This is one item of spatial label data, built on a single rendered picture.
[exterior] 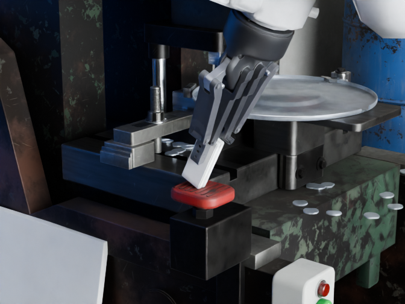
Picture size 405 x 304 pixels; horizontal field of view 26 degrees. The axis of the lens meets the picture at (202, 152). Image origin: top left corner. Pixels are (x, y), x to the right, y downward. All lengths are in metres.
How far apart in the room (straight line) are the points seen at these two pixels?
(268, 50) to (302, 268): 0.32
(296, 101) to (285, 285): 0.33
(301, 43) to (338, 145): 2.32
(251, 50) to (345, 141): 0.61
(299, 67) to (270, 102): 2.50
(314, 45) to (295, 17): 2.98
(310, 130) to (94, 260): 0.39
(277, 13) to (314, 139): 0.48
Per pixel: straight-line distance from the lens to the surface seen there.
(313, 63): 3.93
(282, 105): 1.33
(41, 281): 1.44
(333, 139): 1.50
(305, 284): 1.11
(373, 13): 0.88
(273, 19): 0.94
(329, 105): 1.35
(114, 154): 1.30
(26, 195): 1.46
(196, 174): 1.08
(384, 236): 1.54
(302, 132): 1.35
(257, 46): 0.96
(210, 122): 1.00
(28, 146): 1.47
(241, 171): 1.29
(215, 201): 1.06
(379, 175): 1.48
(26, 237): 1.45
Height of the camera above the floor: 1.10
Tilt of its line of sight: 17 degrees down
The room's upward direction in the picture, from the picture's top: straight up
